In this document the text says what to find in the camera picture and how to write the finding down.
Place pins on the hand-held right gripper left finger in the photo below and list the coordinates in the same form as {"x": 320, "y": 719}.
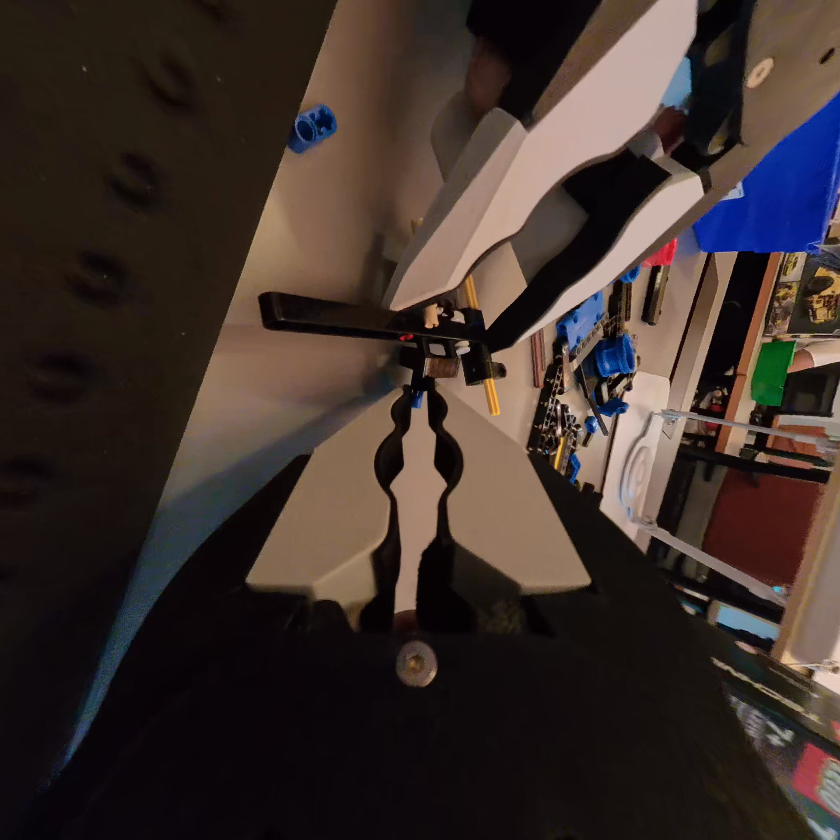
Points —
{"x": 315, "y": 525}

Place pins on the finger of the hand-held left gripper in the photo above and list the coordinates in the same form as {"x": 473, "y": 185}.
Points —
{"x": 558, "y": 131}
{"x": 643, "y": 229}

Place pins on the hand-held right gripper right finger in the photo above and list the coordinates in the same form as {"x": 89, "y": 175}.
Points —
{"x": 512, "y": 525}

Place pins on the black T-shaped beam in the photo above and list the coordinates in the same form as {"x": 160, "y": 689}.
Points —
{"x": 439, "y": 367}

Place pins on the black beam assembly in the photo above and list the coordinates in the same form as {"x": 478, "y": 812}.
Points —
{"x": 315, "y": 315}

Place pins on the person's left hand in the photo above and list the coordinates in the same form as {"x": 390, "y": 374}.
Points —
{"x": 489, "y": 75}

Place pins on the red wheel rim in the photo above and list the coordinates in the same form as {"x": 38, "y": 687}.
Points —
{"x": 661, "y": 254}

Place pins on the blue wheel rim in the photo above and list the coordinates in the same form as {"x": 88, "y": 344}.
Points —
{"x": 630, "y": 274}
{"x": 613, "y": 354}

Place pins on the yellow axle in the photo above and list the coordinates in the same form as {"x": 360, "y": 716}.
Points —
{"x": 560, "y": 453}

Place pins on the pile of black beams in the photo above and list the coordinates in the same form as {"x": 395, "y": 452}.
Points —
{"x": 548, "y": 420}

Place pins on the blue plastic bin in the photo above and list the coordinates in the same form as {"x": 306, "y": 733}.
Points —
{"x": 774, "y": 210}

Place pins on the blue angled panel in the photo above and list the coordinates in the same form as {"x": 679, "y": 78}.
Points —
{"x": 613, "y": 407}

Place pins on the white booklet stand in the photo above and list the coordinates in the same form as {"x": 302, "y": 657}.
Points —
{"x": 653, "y": 387}

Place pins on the brown axle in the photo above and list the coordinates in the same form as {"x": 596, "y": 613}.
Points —
{"x": 538, "y": 358}

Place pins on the green object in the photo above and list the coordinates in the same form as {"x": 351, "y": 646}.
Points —
{"x": 773, "y": 374}

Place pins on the small blue two-hole beam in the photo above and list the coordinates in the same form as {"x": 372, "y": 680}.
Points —
{"x": 313, "y": 128}

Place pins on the black perforated panel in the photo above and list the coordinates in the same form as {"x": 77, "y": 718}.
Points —
{"x": 98, "y": 328}

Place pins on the building set box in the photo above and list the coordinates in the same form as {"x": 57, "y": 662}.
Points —
{"x": 787, "y": 754}

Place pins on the blue frame beam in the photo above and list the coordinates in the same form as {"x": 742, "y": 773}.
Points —
{"x": 575, "y": 467}

